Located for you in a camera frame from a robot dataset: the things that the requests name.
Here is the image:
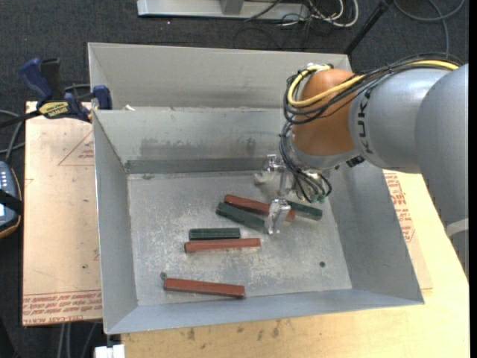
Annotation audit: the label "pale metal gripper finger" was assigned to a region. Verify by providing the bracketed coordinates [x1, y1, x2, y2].
[274, 199, 292, 235]
[266, 198, 281, 236]

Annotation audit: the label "dark green flat block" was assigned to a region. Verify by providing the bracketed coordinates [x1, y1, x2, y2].
[215, 201, 270, 234]
[285, 199, 324, 222]
[188, 227, 241, 242]

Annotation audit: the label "red-brown flat block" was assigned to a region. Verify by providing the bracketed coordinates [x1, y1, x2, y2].
[183, 237, 262, 254]
[163, 277, 247, 300]
[223, 193, 297, 222]

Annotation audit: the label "grey metal bin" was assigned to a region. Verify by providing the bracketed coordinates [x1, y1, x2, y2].
[87, 42, 426, 336]

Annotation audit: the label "brown cardboard board, red print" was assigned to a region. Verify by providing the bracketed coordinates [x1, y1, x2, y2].
[22, 101, 435, 327]

